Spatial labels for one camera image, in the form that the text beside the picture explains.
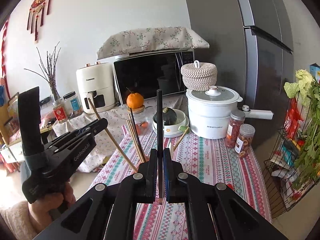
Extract white ceramic bowl stack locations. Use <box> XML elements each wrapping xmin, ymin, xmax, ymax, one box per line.
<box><xmin>163</xmin><ymin>109</ymin><xmax>189</xmax><ymax>138</ymax></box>

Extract black chopstick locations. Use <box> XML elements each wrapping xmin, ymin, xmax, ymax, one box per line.
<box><xmin>157</xmin><ymin>89</ymin><xmax>163</xmax><ymax>205</ymax></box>
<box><xmin>129</xmin><ymin>108</ymin><xmax>146</xmax><ymax>162</ymax></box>

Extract red chinese knot decoration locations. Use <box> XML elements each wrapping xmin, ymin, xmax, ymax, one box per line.
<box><xmin>27</xmin><ymin>0</ymin><xmax>52</xmax><ymax>44</ymax></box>

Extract brown wooden chopstick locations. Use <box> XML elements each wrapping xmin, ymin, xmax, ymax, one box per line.
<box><xmin>87</xmin><ymin>98</ymin><xmax>138</xmax><ymax>173</ymax></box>

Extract red plastic bag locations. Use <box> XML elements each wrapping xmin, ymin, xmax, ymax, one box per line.
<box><xmin>284</xmin><ymin>98</ymin><xmax>304</xmax><ymax>149</ymax></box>

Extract floral microwave cover cloth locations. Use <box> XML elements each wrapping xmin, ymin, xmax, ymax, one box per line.
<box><xmin>97</xmin><ymin>27</ymin><xmax>209</xmax><ymax>60</ymax></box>

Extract black wire basket rack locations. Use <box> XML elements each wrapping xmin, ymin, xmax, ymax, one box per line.
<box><xmin>263</xmin><ymin>97</ymin><xmax>319</xmax><ymax>218</ymax></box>

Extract grey refrigerator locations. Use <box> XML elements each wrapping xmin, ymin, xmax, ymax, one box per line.
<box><xmin>186</xmin><ymin>0</ymin><xmax>294</xmax><ymax>147</ymax></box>

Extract light bamboo chopstick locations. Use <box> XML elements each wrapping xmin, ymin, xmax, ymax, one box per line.
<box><xmin>127</xmin><ymin>114</ymin><xmax>142</xmax><ymax>160</ymax></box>

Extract woven rope lidded basket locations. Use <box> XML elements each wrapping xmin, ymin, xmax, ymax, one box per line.
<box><xmin>181</xmin><ymin>60</ymin><xmax>217</xmax><ymax>91</ymax></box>

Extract vase of dry twigs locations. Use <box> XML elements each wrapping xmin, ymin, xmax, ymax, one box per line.
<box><xmin>24</xmin><ymin>42</ymin><xmax>61</xmax><ymax>101</ymax></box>

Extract black microwave oven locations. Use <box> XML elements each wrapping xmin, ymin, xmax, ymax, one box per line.
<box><xmin>113</xmin><ymin>50</ymin><xmax>194</xmax><ymax>105</ymax></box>

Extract dark green pumpkin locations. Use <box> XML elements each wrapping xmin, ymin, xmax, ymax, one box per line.
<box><xmin>162</xmin><ymin>107</ymin><xmax>177</xmax><ymax>126</ymax></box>

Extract patterned striped tablecloth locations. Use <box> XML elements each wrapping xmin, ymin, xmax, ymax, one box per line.
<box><xmin>88</xmin><ymin>125</ymin><xmax>273</xmax><ymax>240</ymax></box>

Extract pink lattice utensil holder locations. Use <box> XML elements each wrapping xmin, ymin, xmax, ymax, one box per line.
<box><xmin>140</xmin><ymin>155</ymin><xmax>150</xmax><ymax>163</ymax></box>

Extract cream air fryer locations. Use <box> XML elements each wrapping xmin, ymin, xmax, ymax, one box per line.
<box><xmin>76</xmin><ymin>62</ymin><xmax>116</xmax><ymax>114</ymax></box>

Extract red label glass jar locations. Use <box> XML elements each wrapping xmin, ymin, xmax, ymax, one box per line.
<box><xmin>53</xmin><ymin>98</ymin><xmax>67</xmax><ymax>123</ymax></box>

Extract orange mandarin fruit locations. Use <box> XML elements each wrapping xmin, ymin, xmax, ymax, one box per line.
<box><xmin>126</xmin><ymin>88</ymin><xmax>144</xmax><ymax>109</ymax></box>

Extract jar of red dried fruit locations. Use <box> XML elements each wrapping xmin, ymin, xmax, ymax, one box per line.
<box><xmin>225</xmin><ymin>109</ymin><xmax>245</xmax><ymax>148</ymax></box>

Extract white electric cooking pot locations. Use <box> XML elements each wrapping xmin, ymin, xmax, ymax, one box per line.
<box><xmin>185</xmin><ymin>85</ymin><xmax>274</xmax><ymax>139</ymax></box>

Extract person left hand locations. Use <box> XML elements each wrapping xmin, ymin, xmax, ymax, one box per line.
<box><xmin>28</xmin><ymin>182</ymin><xmax>76</xmax><ymax>233</ymax></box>

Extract napa cabbage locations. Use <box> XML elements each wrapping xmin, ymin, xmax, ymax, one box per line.
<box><xmin>284</xmin><ymin>69</ymin><xmax>313</xmax><ymax>106</ymax></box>

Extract beige fleece left forearm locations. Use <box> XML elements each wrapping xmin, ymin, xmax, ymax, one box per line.
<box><xmin>1</xmin><ymin>201</ymin><xmax>37</xmax><ymax>239</ymax></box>

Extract floral side table cloth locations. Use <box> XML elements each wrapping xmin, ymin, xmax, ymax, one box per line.
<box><xmin>53</xmin><ymin>93</ymin><xmax>188</xmax><ymax>173</ymax></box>

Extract blue label storage jar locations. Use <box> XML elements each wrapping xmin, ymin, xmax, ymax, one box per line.
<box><xmin>63</xmin><ymin>91</ymin><xmax>82</xmax><ymax>119</ymax></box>

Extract disposable chopsticks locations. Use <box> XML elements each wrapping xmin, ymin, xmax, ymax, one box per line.
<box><xmin>173</xmin><ymin>127</ymin><xmax>190</xmax><ymax>151</ymax></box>

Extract glass jar with tomatoes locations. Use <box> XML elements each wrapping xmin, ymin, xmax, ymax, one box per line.
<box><xmin>129</xmin><ymin>105</ymin><xmax>151</xmax><ymax>136</ymax></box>

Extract green leafy herbs bunch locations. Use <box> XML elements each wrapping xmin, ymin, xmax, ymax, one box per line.
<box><xmin>293</xmin><ymin>80</ymin><xmax>319</xmax><ymax>189</ymax></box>

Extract jar of dried rings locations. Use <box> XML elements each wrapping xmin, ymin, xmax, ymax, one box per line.
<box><xmin>234</xmin><ymin>124</ymin><xmax>255</xmax><ymax>158</ymax></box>

